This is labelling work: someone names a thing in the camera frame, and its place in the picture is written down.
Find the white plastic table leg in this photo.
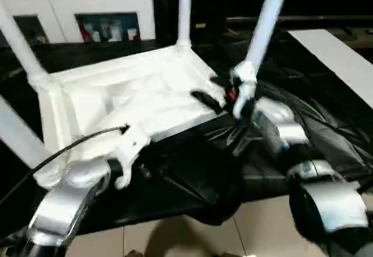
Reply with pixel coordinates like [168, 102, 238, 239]
[0, 97, 52, 170]
[232, 0, 292, 86]
[0, 3, 50, 86]
[175, 0, 194, 54]

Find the black horizontal bar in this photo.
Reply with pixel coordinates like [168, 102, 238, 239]
[224, 15, 373, 26]

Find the white flat board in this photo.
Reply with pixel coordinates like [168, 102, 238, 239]
[288, 29, 373, 109]

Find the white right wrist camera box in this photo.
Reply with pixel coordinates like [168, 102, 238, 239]
[230, 62, 258, 121]

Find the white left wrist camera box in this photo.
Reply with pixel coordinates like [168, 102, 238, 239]
[112, 124, 153, 191]

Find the black work mat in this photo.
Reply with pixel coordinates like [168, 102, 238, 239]
[0, 27, 373, 237]

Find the small red bottle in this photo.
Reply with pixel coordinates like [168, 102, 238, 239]
[80, 25, 93, 43]

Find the white plastic table top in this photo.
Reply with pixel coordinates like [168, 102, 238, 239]
[32, 43, 229, 189]

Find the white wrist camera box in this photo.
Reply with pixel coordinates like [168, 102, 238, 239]
[112, 124, 153, 191]
[230, 62, 258, 121]

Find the white cabinet with glass doors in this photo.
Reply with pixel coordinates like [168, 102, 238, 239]
[0, 0, 157, 47]

